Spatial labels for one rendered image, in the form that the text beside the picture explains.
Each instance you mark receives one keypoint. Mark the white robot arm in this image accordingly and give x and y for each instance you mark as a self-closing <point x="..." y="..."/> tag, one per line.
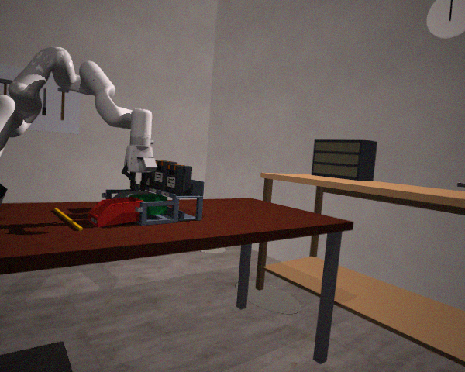
<point x="25" y="88"/>

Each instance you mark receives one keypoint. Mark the yellow bar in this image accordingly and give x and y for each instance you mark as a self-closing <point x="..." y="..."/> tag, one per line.
<point x="68" y="219"/>

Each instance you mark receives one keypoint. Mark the grey open bin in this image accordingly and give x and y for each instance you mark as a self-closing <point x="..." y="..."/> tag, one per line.
<point x="125" y="194"/>

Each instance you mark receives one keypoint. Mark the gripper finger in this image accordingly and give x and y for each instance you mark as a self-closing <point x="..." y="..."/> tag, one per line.
<point x="131" y="176"/>
<point x="145" y="177"/>

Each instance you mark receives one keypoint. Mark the red bin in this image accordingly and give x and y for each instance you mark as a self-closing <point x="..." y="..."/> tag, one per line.
<point x="115" y="211"/>

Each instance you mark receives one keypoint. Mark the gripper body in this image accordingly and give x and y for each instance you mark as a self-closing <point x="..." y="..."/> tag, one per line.
<point x="132" y="152"/>

